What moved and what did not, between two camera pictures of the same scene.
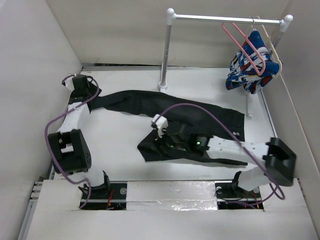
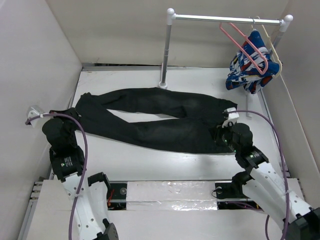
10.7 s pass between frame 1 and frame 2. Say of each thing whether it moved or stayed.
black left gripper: moved
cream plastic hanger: stayed
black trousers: moved
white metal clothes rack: stayed
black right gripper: moved
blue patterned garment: stayed
